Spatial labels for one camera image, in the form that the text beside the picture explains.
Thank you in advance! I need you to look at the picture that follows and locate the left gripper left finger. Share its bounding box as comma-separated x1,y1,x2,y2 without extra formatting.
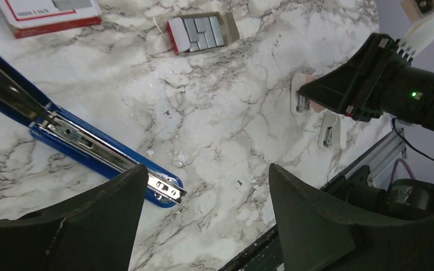
0,165,148,270

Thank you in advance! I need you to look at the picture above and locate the aluminium front rail frame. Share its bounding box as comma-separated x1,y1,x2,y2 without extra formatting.
321,132,407,191

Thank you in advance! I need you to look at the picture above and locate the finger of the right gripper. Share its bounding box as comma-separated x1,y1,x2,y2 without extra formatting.
298,33,397,122

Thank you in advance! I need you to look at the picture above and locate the staple tray with staples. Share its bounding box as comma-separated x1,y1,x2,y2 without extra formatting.
167,12,240,55

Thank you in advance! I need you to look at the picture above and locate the red white staple box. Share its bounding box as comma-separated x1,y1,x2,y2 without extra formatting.
0,0,102,38

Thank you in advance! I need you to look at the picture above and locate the pink white small stapler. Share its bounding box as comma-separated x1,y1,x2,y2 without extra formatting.
290,73,326,116

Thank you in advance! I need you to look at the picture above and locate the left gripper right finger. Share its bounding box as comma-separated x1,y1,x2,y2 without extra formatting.
268,164,434,270

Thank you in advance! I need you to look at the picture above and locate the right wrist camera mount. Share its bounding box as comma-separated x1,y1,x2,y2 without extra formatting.
397,0,434,62

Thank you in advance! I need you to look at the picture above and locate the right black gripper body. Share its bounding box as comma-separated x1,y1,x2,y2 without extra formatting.
377,53,434,132

